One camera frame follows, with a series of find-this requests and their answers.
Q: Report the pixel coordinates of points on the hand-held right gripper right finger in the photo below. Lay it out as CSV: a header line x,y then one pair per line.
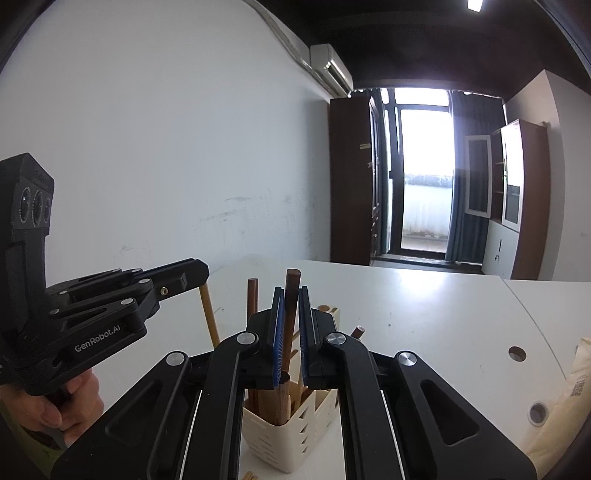
x,y
304,332

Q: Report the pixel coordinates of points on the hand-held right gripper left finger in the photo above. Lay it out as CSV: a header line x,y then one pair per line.
x,y
277,332

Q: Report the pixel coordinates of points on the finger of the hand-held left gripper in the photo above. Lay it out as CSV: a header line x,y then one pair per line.
x,y
184,279
115,275

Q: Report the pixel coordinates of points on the reddish brown wooden chopstick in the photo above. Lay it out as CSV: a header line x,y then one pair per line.
x,y
292,295

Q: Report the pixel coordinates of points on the dark brown wooden chopstick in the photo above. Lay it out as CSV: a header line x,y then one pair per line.
x,y
253,297
358,331

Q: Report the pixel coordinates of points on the light bamboo chopstick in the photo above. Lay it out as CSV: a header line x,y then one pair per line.
x,y
249,475
210,318

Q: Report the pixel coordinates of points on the white slotted utensil holder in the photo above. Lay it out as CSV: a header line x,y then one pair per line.
x,y
286,447

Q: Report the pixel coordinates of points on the person's left hand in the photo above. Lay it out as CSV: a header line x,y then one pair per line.
x,y
78,406

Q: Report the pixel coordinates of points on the dark brown wardrobe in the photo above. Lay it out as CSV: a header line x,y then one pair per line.
x,y
351,184

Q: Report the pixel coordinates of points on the glass balcony door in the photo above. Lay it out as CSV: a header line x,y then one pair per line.
x,y
425,161

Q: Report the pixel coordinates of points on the white framed cabinet door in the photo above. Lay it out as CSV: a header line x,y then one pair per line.
x,y
467,175

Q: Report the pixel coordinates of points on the white air conditioner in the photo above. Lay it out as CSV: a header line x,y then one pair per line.
x,y
330,69

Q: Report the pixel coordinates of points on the brown and white cabinet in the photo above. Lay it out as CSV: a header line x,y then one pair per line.
x,y
531,207

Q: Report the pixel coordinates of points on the brown paper bag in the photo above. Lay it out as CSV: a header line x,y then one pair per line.
x,y
563,406

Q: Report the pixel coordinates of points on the ceiling light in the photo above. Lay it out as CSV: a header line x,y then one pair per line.
x,y
474,3

